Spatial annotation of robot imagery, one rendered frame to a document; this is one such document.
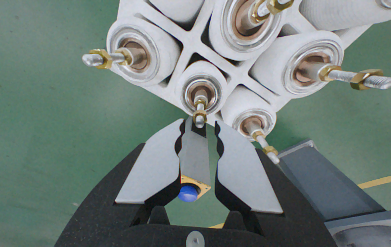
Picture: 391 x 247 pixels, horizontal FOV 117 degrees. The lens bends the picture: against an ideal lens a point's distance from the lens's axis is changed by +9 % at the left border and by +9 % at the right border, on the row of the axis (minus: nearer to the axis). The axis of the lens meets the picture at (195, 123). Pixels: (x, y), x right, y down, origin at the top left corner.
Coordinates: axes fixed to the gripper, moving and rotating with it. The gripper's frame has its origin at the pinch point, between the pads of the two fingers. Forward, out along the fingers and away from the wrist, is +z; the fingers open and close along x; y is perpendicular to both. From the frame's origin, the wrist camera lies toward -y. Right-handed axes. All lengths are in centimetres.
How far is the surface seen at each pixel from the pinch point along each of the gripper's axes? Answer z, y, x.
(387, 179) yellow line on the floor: 35, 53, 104
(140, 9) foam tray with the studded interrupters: 17.1, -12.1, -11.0
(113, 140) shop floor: 35, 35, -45
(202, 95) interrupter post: 7.3, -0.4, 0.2
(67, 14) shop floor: 35, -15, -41
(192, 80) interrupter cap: 9.8, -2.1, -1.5
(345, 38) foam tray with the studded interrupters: 17.1, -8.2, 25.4
